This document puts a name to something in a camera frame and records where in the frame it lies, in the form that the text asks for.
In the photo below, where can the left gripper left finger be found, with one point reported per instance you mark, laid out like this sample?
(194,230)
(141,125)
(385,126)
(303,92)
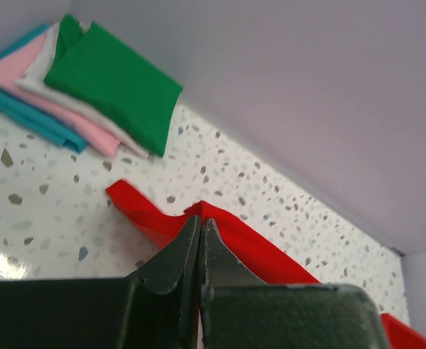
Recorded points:
(153,307)

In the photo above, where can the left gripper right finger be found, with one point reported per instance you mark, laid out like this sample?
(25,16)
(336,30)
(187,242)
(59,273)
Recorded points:
(240,310)

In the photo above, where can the red t shirt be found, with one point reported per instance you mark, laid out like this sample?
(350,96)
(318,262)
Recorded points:
(259,255)

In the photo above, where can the green folded t shirt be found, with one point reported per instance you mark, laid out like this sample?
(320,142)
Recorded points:
(97,68)

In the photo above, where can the teal folded t shirt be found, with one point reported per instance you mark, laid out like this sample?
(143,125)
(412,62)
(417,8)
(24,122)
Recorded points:
(41,123)

